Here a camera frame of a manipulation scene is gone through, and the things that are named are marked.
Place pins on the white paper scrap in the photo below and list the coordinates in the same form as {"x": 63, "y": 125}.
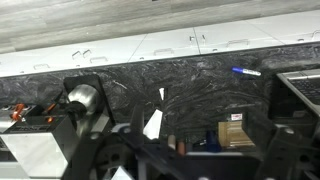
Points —
{"x": 161, "y": 93}

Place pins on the white base cabinet row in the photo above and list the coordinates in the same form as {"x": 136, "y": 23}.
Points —
{"x": 166, "y": 40}

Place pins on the white red label card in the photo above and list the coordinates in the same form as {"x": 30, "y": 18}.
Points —
{"x": 236, "y": 117}

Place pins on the round steel coffee carafe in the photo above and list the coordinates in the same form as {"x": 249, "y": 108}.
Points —
{"x": 85, "y": 96}

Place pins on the brown cardboard box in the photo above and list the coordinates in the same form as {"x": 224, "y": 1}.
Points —
{"x": 231, "y": 135}

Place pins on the dark blue cup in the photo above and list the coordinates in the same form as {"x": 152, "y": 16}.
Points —
{"x": 212, "y": 140}

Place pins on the steel coffee maker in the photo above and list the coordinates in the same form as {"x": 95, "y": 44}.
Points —
{"x": 33, "y": 156}

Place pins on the blue white marker pen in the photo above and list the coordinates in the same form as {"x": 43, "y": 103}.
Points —
{"x": 246, "y": 71}

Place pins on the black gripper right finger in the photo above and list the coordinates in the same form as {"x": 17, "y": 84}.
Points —
{"x": 263, "y": 133}

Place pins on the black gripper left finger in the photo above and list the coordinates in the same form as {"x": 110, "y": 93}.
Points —
{"x": 137, "y": 120}

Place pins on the black steel microwave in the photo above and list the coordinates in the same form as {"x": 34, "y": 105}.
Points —
{"x": 306, "y": 86}

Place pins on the white squeeze bottle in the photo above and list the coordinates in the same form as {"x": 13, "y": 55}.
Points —
{"x": 171, "y": 142}

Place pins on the white cabinet door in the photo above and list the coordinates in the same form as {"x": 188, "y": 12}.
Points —
{"x": 154, "y": 128}

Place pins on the red squeeze bottle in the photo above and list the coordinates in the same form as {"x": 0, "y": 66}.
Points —
{"x": 181, "y": 148}

